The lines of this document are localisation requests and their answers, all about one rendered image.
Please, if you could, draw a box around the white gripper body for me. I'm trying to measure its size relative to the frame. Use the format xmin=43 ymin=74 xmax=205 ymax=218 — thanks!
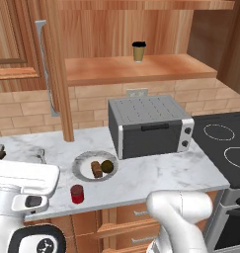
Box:
xmin=0 ymin=159 xmax=61 ymax=199

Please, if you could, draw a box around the grey white plate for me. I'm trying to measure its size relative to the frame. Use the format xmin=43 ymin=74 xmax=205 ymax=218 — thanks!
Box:
xmin=71 ymin=150 xmax=120 ymax=183

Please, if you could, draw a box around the red jam jar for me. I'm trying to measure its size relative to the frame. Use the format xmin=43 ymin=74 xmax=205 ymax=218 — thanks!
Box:
xmin=69 ymin=184 xmax=86 ymax=205

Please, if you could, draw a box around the brown bread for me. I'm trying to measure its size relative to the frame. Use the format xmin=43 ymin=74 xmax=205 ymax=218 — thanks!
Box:
xmin=90 ymin=160 xmax=104 ymax=180

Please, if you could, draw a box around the dark green avocado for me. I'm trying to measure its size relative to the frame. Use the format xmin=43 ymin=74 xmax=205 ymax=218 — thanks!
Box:
xmin=101 ymin=159 xmax=115 ymax=175

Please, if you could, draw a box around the wooden base cabinet door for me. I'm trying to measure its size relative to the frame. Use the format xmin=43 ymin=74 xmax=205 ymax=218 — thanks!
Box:
xmin=41 ymin=211 xmax=104 ymax=253

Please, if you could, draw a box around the panelled wooden cabinet door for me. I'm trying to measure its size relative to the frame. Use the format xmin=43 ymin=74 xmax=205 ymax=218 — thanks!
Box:
xmin=0 ymin=0 xmax=48 ymax=94

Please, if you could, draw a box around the wooden drawer front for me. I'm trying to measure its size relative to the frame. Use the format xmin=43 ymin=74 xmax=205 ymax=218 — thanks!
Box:
xmin=116 ymin=202 xmax=153 ymax=225
xmin=115 ymin=225 xmax=161 ymax=248

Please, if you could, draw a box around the grey toaster oven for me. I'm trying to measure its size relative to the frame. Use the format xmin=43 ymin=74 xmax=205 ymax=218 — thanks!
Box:
xmin=107 ymin=94 xmax=196 ymax=161

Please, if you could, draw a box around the paper coffee cup black lid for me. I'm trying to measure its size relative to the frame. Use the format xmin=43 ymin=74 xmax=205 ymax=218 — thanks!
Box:
xmin=131 ymin=41 xmax=147 ymax=64

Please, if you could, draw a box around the black hob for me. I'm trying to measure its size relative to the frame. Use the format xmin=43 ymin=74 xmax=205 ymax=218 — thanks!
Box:
xmin=190 ymin=111 xmax=240 ymax=190

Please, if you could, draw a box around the steel oven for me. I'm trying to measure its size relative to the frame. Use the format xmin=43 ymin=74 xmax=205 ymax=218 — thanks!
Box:
xmin=203 ymin=186 xmax=240 ymax=253

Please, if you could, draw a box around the grey cabinet door handle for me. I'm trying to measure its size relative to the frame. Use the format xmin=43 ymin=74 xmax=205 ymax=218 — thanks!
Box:
xmin=35 ymin=20 xmax=61 ymax=118

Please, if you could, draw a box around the wooden wall cabinet door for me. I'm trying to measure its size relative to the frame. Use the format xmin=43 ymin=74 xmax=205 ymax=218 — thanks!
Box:
xmin=38 ymin=0 xmax=75 ymax=143

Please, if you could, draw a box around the white wall socket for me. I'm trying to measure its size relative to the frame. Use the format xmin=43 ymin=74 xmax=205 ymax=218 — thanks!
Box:
xmin=125 ymin=87 xmax=149 ymax=99

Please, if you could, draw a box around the black toaster oven handle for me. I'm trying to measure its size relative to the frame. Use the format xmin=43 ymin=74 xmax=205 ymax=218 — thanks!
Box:
xmin=140 ymin=123 xmax=171 ymax=132

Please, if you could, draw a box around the wooden wall cabinet with shelf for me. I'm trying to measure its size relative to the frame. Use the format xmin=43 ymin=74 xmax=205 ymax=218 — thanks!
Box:
xmin=57 ymin=0 xmax=240 ymax=99

